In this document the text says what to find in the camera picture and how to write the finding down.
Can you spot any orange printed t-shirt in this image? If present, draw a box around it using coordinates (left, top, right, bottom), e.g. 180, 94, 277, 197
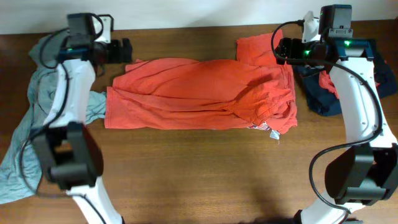
104, 31, 298, 134

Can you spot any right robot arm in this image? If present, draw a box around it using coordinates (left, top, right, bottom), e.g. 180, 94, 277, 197
271, 4, 397, 224

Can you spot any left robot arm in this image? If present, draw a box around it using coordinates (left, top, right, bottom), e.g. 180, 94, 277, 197
28, 12, 132, 223

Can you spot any red folded garment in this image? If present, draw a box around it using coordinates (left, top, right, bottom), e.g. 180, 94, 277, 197
318, 70, 381, 100

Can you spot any navy folded garment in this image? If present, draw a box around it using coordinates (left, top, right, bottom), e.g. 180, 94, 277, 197
293, 42, 397, 116

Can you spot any grey t-shirt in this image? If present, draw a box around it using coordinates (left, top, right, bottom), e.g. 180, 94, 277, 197
1, 31, 106, 204

